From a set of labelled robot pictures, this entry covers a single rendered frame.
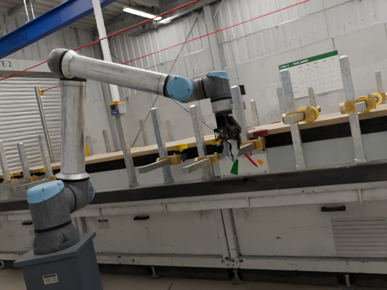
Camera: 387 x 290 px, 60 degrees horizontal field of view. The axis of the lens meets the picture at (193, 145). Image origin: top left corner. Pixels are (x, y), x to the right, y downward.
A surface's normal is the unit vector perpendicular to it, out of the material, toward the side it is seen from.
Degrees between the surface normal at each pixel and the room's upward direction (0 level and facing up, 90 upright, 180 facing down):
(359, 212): 90
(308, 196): 90
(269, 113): 90
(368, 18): 90
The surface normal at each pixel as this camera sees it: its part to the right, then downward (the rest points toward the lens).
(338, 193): -0.47, 0.14
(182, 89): -0.16, 0.11
